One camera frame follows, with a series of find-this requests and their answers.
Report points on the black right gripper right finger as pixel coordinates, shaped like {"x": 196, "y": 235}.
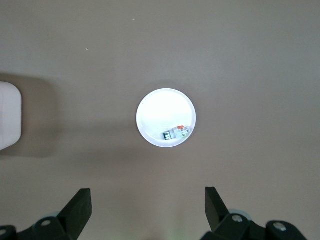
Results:
{"x": 225, "y": 225}

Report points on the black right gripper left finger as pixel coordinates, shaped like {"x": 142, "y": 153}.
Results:
{"x": 72, "y": 217}

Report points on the white lidded storage box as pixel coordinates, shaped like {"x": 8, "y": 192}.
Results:
{"x": 10, "y": 115}

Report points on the pink round plate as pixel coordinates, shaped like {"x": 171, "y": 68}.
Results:
{"x": 162, "y": 110}

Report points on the silver clear push button switch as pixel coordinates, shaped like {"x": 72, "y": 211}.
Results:
{"x": 175, "y": 133}

